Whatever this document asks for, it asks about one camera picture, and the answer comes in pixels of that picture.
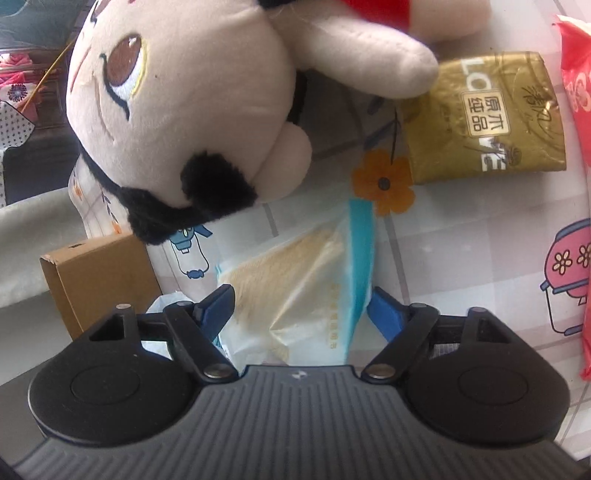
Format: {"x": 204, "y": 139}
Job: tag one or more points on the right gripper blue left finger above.
{"x": 214, "y": 311}

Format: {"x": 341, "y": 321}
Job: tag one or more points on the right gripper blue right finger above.
{"x": 387, "y": 314}

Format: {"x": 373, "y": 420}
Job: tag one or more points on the brown cardboard box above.
{"x": 88, "y": 278}

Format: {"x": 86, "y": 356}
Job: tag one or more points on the pink plaid tablecloth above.
{"x": 478, "y": 241}

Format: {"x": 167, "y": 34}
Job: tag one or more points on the white cloth sofa cover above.
{"x": 29, "y": 229}

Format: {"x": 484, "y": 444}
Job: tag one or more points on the red cream plush doll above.
{"x": 185, "y": 111}

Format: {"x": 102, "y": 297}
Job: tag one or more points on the gold tissue pack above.
{"x": 485, "y": 116}

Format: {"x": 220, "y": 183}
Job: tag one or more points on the star patterned cloth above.
{"x": 15, "y": 128}

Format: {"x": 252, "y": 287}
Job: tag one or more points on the red plastic package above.
{"x": 568, "y": 262}

